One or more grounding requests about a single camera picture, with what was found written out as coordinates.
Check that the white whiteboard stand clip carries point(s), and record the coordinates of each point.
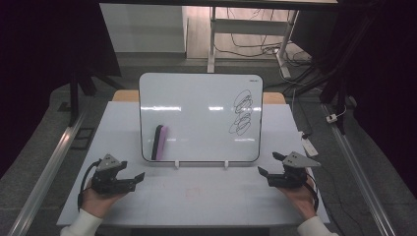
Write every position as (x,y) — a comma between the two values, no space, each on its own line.
(177,164)
(226,164)

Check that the person's right hand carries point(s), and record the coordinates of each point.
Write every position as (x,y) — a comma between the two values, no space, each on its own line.
(301,200)

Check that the black metal stand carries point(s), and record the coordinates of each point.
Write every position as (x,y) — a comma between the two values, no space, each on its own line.
(337,91)
(78,85)

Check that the wooden board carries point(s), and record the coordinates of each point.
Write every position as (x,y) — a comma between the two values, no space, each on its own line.
(126,95)

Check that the white desk frame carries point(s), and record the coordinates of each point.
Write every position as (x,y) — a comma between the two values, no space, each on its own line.
(249,27)

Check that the person's left hand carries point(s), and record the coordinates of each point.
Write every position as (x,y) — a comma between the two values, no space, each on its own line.
(96,203)

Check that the pink and black eraser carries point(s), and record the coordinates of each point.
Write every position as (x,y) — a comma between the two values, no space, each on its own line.
(160,142)

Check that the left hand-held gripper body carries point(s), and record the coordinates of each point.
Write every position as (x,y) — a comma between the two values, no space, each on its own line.
(106,182)

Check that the aluminium rail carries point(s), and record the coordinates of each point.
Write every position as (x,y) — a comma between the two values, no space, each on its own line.
(359,177)
(46,177)

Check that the white whiteboard with scribble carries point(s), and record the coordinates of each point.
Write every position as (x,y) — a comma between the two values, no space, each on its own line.
(200,118)

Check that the small white connector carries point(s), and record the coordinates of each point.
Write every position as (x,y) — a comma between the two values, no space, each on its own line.
(331,118)

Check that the white panel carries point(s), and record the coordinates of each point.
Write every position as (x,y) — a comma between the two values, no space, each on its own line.
(142,28)

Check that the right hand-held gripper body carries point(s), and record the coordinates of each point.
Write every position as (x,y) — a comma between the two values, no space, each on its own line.
(291,177)

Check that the white power strip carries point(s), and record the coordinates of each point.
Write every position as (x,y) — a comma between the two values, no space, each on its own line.
(309,147)

